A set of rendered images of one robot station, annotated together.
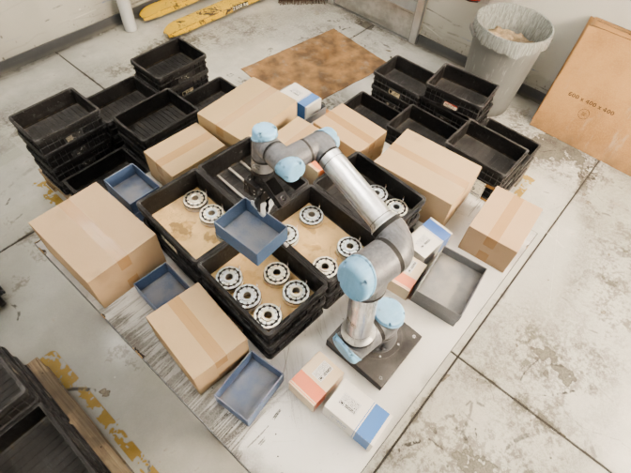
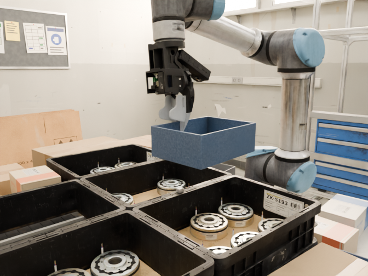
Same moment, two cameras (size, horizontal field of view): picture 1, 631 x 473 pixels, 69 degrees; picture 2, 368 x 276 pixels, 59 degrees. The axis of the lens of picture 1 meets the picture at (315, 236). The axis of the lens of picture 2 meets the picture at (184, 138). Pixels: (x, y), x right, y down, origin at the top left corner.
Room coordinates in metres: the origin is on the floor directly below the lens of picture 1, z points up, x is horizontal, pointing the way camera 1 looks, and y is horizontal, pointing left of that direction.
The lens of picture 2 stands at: (0.86, 0.96, 1.27)
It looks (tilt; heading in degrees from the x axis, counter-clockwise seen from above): 12 degrees down; 278
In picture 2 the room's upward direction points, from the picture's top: straight up
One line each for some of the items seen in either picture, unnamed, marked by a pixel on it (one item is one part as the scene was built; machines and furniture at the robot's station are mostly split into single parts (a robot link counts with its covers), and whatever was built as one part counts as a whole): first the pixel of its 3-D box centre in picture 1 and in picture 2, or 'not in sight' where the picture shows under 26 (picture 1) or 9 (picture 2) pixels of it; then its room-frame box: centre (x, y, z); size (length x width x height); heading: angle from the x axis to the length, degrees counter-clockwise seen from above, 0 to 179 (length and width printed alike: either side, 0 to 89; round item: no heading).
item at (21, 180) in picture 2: (320, 161); (35, 184); (1.50, 0.01, 0.89); 0.16 x 0.12 x 0.07; 138
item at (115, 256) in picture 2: not in sight; (115, 261); (1.09, 0.36, 0.86); 0.05 x 0.05 x 0.01
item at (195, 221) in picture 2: (276, 273); (208, 221); (0.91, 0.13, 0.86); 0.10 x 0.10 x 0.01
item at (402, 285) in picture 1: (404, 275); not in sight; (1.03, -0.39, 0.74); 0.16 x 0.12 x 0.07; 149
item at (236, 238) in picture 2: (247, 296); (252, 242); (0.80, 0.23, 0.86); 0.10 x 0.10 x 0.01
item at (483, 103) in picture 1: (452, 113); not in sight; (2.62, -0.86, 0.37); 0.42 x 0.34 x 0.46; 53
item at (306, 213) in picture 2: (262, 275); (229, 209); (0.85, 0.18, 0.92); 0.40 x 0.30 x 0.02; 50
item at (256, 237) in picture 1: (251, 230); (204, 138); (0.91, 0.22, 1.11); 0.20 x 0.15 x 0.07; 55
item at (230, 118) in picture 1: (249, 122); not in sight; (1.82, 0.39, 0.80); 0.40 x 0.30 x 0.20; 146
